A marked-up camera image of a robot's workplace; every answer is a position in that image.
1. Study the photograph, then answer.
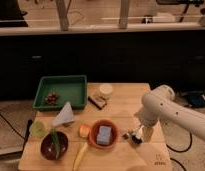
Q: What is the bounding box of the black and white brush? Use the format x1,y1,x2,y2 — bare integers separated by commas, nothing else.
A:
130,125,143,144

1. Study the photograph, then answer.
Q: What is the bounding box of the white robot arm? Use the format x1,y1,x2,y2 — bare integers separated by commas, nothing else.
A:
135,85,205,141

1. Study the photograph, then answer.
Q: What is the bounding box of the white cup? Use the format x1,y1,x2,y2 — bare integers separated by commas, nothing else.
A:
99,83,113,100

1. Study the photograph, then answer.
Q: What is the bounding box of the brown wooden block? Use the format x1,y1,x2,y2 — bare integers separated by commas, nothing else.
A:
88,95,107,110

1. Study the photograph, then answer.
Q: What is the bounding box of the green plastic tray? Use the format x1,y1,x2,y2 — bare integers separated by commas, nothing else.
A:
33,75,87,111

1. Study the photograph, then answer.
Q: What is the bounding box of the white triangular cloth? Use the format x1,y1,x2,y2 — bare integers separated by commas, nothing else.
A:
52,102,75,127

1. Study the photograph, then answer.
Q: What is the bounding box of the orange small fruit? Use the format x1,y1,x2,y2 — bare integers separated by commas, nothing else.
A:
79,124,91,138

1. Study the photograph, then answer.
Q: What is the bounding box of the terracotta orange bowl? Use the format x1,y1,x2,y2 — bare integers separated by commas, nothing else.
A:
89,119,118,149

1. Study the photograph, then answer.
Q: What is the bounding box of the blue sponge block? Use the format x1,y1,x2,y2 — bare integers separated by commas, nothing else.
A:
97,126,111,145

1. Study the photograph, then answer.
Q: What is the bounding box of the red berry cluster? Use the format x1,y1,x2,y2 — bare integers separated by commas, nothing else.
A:
45,92,59,105

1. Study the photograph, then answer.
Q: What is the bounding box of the green vegetable stalk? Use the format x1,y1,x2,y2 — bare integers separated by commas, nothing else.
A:
51,128,60,159

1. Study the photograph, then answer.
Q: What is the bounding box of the yellow banana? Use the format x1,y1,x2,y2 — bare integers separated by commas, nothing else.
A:
73,142,88,171

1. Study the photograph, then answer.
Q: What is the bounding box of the light green cup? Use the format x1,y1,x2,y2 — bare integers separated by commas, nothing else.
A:
29,121,45,138

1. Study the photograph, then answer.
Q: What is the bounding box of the dark brown bowl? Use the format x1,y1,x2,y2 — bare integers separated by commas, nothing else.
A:
40,131,68,160

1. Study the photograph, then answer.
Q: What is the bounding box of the blue black floor device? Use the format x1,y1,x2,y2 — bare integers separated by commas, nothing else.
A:
187,93,205,108

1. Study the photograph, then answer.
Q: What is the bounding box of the black cable left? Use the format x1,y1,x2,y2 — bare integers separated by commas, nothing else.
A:
0,109,34,145

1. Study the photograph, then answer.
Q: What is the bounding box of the black floor cable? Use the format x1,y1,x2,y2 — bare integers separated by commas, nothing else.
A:
165,133,194,171

